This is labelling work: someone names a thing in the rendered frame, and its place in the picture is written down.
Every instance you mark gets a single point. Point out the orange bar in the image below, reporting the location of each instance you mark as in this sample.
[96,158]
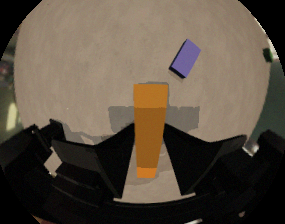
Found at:
[150,103]

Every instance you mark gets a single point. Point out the small green block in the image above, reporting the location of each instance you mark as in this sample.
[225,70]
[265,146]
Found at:
[267,54]

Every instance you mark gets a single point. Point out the purple rectangular block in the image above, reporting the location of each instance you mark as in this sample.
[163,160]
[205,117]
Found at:
[185,59]

